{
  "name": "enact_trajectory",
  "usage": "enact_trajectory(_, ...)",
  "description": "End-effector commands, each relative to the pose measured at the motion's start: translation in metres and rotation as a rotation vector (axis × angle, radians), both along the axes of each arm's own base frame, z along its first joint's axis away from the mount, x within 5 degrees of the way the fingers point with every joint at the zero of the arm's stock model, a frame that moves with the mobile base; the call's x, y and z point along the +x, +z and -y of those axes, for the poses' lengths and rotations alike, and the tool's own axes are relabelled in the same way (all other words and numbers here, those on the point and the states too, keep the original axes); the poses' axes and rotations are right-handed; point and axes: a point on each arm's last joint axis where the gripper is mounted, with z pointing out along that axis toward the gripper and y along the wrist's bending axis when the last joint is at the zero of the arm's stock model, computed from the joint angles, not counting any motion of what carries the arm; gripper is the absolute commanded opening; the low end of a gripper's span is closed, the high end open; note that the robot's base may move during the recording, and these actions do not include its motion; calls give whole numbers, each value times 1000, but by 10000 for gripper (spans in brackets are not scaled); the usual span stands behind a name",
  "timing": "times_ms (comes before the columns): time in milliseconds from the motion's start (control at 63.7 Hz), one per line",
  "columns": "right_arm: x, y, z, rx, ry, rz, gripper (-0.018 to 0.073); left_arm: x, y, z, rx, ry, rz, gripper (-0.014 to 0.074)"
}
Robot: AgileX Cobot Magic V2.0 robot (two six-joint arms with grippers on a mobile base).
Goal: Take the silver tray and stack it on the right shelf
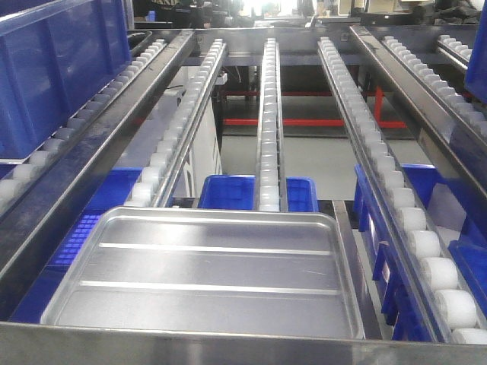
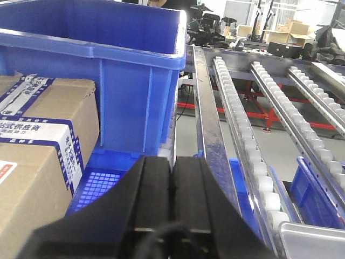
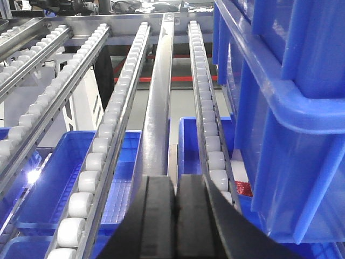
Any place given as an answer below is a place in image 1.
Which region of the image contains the silver metal tray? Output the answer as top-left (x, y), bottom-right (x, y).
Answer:
top-left (40, 207), bottom-right (364, 338)

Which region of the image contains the left steel divider rail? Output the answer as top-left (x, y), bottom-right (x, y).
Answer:
top-left (1, 30), bottom-right (196, 320)

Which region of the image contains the white roller track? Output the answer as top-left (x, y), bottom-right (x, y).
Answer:
top-left (318, 36), bottom-right (486, 345)
top-left (382, 36), bottom-right (486, 140)
top-left (124, 38), bottom-right (226, 208)
top-left (1, 38), bottom-right (167, 214)
top-left (253, 38), bottom-right (288, 212)

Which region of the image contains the right white roller track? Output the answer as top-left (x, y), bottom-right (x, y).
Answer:
top-left (382, 36), bottom-right (486, 140)

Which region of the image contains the left white roller track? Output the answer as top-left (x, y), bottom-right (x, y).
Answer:
top-left (1, 38), bottom-right (167, 214)

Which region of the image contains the blue crate far right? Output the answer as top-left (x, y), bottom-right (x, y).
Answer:
top-left (465, 2), bottom-right (487, 103)

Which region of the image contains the centre white roller track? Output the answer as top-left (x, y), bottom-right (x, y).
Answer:
top-left (253, 38), bottom-right (288, 212)

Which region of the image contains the blue bin below centre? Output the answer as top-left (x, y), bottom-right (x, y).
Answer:
top-left (198, 175), bottom-right (319, 212)

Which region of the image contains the steel divider rail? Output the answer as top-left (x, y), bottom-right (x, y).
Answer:
top-left (1, 30), bottom-right (196, 320)
top-left (350, 26), bottom-right (486, 200)

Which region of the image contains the blue bin below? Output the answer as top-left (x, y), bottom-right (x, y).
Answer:
top-left (198, 175), bottom-right (319, 212)
top-left (8, 167), bottom-right (142, 323)
top-left (353, 164), bottom-right (486, 344)

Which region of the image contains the blue bin below left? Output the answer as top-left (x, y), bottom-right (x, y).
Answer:
top-left (8, 167), bottom-right (142, 323)

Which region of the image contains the right steel divider rail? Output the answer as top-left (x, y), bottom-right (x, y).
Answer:
top-left (350, 26), bottom-right (486, 200)

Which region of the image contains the large blue crate left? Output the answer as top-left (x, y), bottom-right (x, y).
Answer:
top-left (1, 1), bottom-right (131, 159)

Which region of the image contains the front steel shelf rail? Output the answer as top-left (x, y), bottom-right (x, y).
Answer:
top-left (1, 322), bottom-right (486, 364)

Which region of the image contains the blue bin below right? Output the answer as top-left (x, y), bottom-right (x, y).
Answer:
top-left (353, 164), bottom-right (486, 344)

